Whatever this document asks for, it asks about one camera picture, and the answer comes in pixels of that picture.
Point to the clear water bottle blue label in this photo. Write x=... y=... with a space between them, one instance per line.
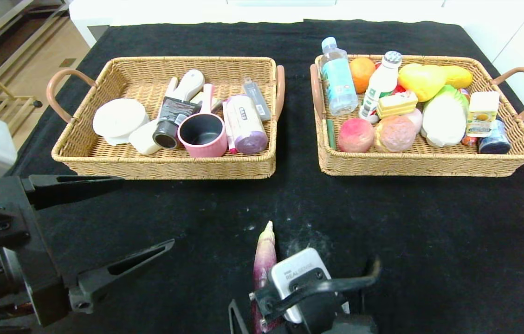
x=338 y=79

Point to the pink bun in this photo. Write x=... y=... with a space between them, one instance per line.
x=394 y=134

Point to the white purple bag roll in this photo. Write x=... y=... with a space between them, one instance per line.
x=245 y=125

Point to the wicker basket with household items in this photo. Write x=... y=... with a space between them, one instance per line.
x=127 y=162

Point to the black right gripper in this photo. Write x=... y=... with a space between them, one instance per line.
x=359 y=325

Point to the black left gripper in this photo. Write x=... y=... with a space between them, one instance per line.
x=42 y=241

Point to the white marker red cap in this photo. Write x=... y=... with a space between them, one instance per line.
x=229 y=134

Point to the small orange-red can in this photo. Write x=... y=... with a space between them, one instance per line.
x=469 y=140

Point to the white milk drink bottle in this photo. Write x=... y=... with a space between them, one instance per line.
x=380 y=83

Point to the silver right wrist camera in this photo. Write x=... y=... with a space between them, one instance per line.
x=296 y=269

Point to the pink toy peach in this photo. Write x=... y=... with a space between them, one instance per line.
x=355 y=135

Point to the pink cup dark inside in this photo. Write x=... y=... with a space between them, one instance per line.
x=206 y=148

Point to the black printed squeeze tube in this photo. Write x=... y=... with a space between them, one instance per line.
x=176 y=113

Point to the white round ridged disc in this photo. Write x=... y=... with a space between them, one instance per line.
x=120 y=118

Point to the white handheld device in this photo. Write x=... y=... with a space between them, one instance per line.
x=190 y=83

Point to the red soda can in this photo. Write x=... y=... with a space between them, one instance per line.
x=400 y=88

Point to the purple toy eggplant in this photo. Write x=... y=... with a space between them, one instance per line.
x=264 y=253

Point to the green marker pen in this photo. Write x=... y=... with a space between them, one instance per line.
x=331 y=134

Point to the orange toy fruit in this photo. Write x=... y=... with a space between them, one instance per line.
x=363 y=74

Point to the small printed cardboard box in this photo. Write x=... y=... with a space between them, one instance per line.
x=215 y=103

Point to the wooden rack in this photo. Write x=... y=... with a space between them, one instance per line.
x=11 y=104

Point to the wicker basket with food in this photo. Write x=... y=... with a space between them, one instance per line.
x=368 y=162

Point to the green white toy cabbage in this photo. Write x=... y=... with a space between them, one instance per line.
x=445 y=120

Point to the yellow toy cake slice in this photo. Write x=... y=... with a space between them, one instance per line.
x=396 y=106

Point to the white juice carton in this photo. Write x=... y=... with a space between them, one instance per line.
x=482 y=116

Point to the dark blue small jar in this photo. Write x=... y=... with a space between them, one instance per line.
x=494 y=141

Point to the white pen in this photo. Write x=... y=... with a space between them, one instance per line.
x=172 y=88

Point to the yellow toy pear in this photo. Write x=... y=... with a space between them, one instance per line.
x=422 y=81

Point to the yellow toy mango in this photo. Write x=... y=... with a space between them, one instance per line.
x=459 y=76

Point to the white soap block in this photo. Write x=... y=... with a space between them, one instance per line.
x=143 y=139

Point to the white table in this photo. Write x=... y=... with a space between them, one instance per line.
x=173 y=11

